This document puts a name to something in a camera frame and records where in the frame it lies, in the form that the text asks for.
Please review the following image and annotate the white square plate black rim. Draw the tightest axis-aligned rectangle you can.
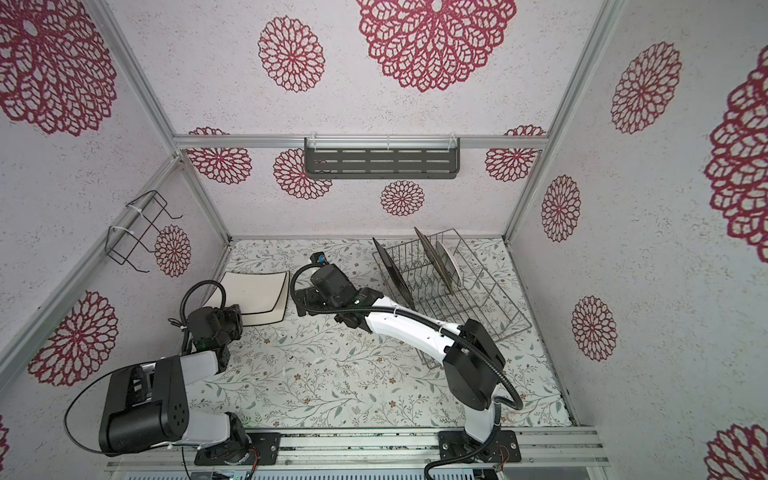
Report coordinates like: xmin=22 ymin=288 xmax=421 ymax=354
xmin=220 ymin=271 xmax=289 ymax=327

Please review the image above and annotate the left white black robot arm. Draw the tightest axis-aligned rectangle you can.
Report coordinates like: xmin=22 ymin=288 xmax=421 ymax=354
xmin=98 ymin=304 xmax=252 ymax=466

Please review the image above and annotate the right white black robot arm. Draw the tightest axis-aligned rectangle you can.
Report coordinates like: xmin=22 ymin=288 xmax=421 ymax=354
xmin=289 ymin=252 xmax=522 ymax=442

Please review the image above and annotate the dark square floral plate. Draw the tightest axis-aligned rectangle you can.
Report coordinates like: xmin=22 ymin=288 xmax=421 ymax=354
xmin=373 ymin=238 xmax=416 ymax=310

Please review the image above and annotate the grey round plate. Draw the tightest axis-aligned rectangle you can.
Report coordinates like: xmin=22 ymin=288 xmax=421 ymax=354
xmin=436 ymin=241 xmax=463 ymax=289

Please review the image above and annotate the chrome wire dish rack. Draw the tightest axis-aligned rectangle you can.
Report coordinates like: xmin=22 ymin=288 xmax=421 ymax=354
xmin=368 ymin=229 xmax=538 ymax=362

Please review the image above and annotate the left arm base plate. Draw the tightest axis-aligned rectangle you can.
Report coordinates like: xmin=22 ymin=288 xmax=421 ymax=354
xmin=194 ymin=432 xmax=282 ymax=467

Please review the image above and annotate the black wire wall basket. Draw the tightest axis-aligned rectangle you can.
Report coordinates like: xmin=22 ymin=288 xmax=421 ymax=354
xmin=103 ymin=189 xmax=182 ymax=274

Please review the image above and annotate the grey slotted wall shelf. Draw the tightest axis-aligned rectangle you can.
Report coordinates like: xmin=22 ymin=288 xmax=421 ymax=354
xmin=303 ymin=138 xmax=460 ymax=180

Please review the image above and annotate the aluminium mounting rail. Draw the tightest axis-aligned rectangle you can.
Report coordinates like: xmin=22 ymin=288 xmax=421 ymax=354
xmin=97 ymin=427 xmax=616 ymax=479

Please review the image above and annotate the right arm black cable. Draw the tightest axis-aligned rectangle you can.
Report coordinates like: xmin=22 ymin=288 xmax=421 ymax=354
xmin=289 ymin=262 xmax=525 ymax=480

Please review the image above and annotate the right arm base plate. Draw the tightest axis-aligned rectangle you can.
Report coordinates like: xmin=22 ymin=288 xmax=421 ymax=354
xmin=437 ymin=430 xmax=522 ymax=464

